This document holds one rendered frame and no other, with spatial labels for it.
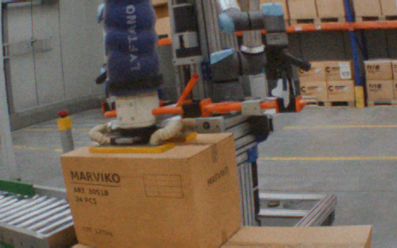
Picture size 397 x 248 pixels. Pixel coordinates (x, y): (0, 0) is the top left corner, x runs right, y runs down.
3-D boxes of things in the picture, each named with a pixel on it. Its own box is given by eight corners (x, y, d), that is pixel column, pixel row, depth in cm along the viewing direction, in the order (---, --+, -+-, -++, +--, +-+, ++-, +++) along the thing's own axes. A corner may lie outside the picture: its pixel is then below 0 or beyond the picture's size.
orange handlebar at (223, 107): (83, 120, 199) (83, 112, 198) (121, 109, 226) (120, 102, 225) (304, 109, 159) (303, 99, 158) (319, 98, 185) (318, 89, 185)
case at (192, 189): (78, 243, 192) (58, 155, 187) (124, 217, 228) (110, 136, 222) (202, 262, 166) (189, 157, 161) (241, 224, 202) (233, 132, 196)
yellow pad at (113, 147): (89, 152, 186) (86, 140, 186) (102, 147, 195) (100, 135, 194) (162, 153, 171) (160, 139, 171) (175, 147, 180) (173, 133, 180)
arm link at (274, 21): (278, 4, 164) (283, 2, 156) (283, 33, 166) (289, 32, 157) (257, 5, 164) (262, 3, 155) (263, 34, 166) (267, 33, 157)
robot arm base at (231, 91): (222, 98, 234) (220, 77, 232) (251, 97, 225) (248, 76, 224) (205, 103, 221) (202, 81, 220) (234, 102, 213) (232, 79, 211)
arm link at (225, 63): (211, 79, 227) (207, 51, 225) (239, 76, 228) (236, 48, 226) (214, 81, 216) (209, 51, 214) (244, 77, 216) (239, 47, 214)
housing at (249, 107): (241, 115, 169) (239, 102, 168) (247, 112, 175) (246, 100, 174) (260, 114, 165) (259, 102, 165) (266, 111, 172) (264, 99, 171)
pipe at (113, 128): (89, 143, 188) (88, 128, 187) (123, 131, 210) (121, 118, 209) (163, 142, 173) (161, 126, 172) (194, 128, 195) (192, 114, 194)
